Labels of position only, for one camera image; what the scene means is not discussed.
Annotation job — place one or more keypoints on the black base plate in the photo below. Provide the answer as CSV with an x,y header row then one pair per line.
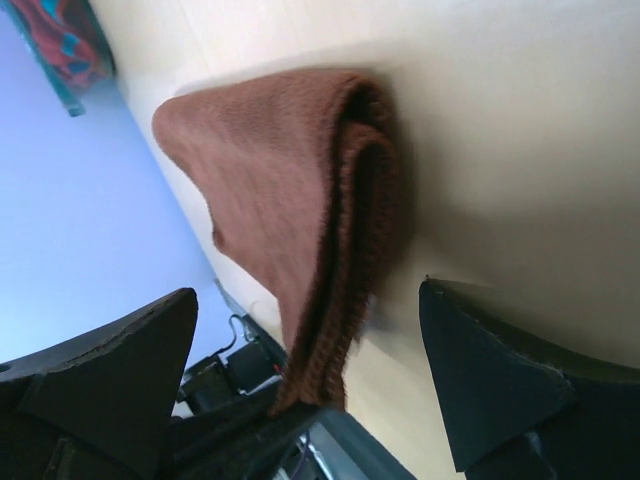
x,y
241,440

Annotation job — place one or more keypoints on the brown towel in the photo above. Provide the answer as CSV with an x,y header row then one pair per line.
x,y
300,175

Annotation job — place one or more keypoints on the teal plastic bin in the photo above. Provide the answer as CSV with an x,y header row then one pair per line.
x,y
70,98

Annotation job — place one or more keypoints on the red towel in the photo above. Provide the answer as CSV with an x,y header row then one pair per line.
x,y
69,39

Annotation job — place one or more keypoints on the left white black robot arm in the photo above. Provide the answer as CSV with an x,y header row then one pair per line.
x,y
213,381

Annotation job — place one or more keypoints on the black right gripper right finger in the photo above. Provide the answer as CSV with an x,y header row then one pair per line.
x,y
516,406

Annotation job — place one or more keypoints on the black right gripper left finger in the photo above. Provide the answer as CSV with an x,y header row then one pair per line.
x,y
98,406

